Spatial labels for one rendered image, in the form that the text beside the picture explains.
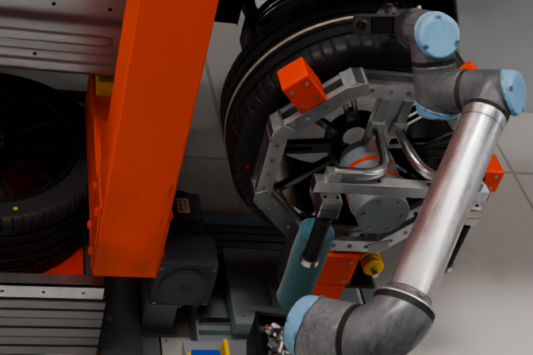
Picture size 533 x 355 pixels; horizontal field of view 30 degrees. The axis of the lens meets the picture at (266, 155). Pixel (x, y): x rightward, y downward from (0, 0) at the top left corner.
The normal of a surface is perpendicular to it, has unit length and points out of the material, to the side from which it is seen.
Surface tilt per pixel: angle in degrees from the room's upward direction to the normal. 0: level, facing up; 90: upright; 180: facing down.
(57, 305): 90
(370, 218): 90
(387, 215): 90
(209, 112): 0
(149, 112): 90
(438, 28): 57
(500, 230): 0
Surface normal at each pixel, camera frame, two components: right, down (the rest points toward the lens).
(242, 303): 0.22, -0.76
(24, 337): 0.16, 0.65
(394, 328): 0.00, -0.04
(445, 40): 0.18, 0.12
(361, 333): -0.43, -0.22
